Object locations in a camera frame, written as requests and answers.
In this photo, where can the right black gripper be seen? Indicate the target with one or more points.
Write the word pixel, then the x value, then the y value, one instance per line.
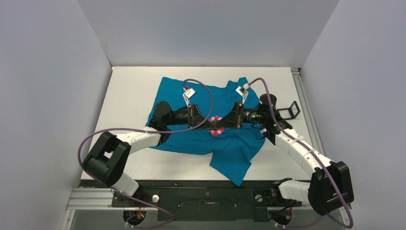
pixel 239 115

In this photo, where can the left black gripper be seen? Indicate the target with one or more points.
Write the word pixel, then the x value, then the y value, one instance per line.
pixel 194 117

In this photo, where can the blue t-shirt garment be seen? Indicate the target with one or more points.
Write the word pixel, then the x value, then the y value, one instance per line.
pixel 232 150

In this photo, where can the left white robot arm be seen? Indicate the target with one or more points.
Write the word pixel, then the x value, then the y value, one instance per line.
pixel 107 158

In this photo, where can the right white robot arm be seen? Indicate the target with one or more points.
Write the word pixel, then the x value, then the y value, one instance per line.
pixel 330 185

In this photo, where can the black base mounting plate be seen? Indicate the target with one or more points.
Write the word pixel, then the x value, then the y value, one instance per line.
pixel 267 205

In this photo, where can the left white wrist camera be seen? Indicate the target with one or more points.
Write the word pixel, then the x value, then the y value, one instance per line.
pixel 188 94

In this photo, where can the black square frame stand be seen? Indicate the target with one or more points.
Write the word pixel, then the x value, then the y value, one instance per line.
pixel 291 112

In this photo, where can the aluminium side rail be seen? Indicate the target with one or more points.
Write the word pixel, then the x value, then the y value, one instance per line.
pixel 308 115

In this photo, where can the aluminium front rail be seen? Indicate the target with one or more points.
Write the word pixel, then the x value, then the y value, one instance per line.
pixel 76 200

